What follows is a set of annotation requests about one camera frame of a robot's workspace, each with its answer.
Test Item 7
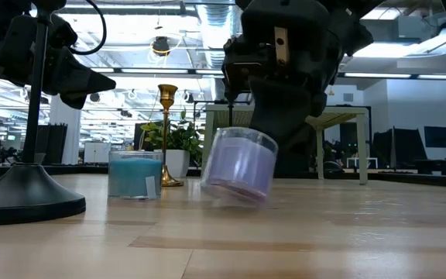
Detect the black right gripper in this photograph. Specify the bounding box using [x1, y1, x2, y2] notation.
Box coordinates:
[242, 0, 342, 157]

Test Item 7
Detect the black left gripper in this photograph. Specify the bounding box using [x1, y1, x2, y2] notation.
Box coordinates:
[0, 22, 117, 110]

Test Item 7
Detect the purple candle glass jar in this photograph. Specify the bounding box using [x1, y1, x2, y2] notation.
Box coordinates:
[200, 126, 280, 205]

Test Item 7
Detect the gold candlestick holder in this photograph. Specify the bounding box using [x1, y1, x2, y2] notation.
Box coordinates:
[157, 84, 185, 188]

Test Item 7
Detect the blue candle glass jar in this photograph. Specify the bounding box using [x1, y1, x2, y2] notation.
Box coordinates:
[108, 150, 165, 201]

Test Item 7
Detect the white pillar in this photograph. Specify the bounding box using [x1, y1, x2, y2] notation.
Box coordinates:
[49, 95, 81, 166]

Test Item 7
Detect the linear ceiling light bar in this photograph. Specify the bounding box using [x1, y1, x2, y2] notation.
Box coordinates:
[91, 67, 446, 81]

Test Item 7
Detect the white cabinet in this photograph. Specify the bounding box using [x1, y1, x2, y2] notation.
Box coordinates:
[83, 142, 112, 164]

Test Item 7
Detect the black ceiling-mounted device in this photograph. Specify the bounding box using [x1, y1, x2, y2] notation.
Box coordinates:
[152, 36, 171, 57]

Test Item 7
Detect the black office partition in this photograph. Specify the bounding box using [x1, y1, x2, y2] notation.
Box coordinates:
[372, 127, 427, 171]

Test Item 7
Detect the green plant in white pot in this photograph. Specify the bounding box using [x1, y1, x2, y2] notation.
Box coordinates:
[140, 110, 204, 179]

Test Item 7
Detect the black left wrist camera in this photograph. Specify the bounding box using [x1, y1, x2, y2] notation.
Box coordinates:
[46, 14, 78, 53]

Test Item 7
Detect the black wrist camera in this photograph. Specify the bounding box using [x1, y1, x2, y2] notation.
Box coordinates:
[221, 36, 263, 102]
[46, 14, 78, 53]

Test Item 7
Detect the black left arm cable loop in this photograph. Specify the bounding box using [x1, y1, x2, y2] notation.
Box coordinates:
[69, 0, 108, 56]

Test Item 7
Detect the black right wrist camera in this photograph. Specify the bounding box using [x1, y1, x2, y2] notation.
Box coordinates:
[221, 36, 263, 102]

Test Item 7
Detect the silver ventilation duct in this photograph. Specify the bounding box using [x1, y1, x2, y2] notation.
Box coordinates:
[197, 3, 234, 69]

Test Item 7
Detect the dark wall monitor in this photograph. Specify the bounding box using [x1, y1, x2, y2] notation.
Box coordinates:
[424, 126, 446, 149]

